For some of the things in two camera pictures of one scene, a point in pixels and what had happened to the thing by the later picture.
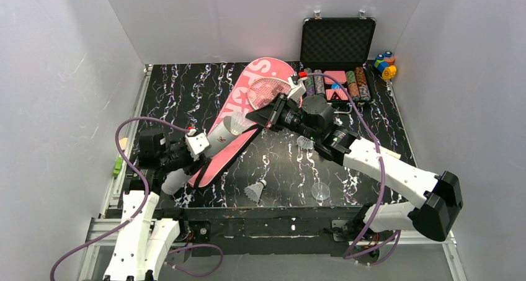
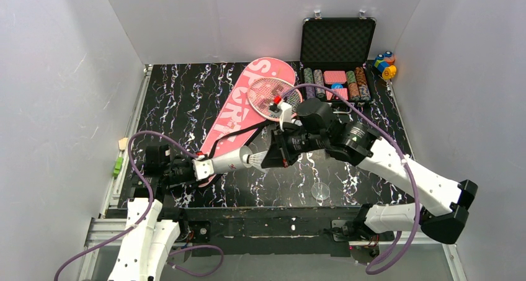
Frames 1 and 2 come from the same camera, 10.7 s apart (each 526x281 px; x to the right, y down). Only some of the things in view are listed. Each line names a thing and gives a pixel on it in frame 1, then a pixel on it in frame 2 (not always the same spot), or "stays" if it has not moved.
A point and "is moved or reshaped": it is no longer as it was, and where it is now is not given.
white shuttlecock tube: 219,138 -> 232,161
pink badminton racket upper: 263,90 stays
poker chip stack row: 353,87 stays
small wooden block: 123,142 stays
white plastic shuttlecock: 305,143 is moved or reshaped
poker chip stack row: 362,85 stays
